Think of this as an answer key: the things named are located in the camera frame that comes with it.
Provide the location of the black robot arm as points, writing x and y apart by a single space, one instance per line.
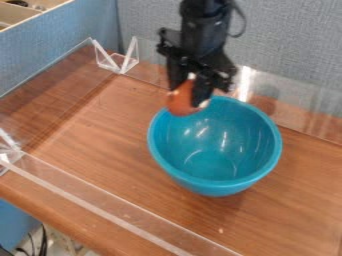
206 13

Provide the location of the clear acrylic front barrier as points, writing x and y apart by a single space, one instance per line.
170 236

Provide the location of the clear acrylic left barrier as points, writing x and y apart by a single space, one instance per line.
26 62

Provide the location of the blue plastic bowl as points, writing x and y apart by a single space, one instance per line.
219 151

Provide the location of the clear acrylic back barrier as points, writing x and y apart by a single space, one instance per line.
300 106

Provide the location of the toy mushroom brown cap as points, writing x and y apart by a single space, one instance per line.
178 102

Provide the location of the wooden shelf box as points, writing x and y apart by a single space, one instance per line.
19 11

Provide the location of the clear acrylic barrier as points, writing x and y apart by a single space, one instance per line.
26 62
170 236
300 106

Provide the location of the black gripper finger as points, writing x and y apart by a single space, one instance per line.
202 89
177 71

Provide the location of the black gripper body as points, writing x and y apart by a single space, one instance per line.
201 44

